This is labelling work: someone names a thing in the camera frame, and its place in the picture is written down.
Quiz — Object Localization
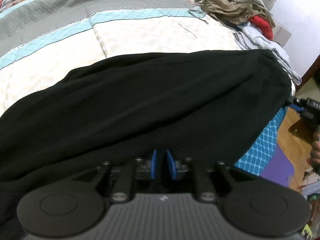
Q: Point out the person's right hand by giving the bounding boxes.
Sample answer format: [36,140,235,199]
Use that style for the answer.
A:
[310,132,320,175]

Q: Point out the black pants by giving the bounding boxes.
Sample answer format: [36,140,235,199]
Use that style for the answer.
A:
[1,50,291,225]

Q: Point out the light grey garment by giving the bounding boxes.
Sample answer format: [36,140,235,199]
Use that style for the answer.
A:
[235,24,302,86]

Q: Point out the pile of beige clothes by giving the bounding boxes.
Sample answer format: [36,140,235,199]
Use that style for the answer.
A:
[194,0,275,28]

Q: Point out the red garment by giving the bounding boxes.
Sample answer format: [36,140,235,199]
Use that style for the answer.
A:
[249,15,273,40]

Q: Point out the purple mat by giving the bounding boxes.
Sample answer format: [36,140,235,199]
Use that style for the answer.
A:
[260,144,295,187]

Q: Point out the patterned bedsheet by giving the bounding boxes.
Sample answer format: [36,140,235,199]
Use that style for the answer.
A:
[1,0,283,175]

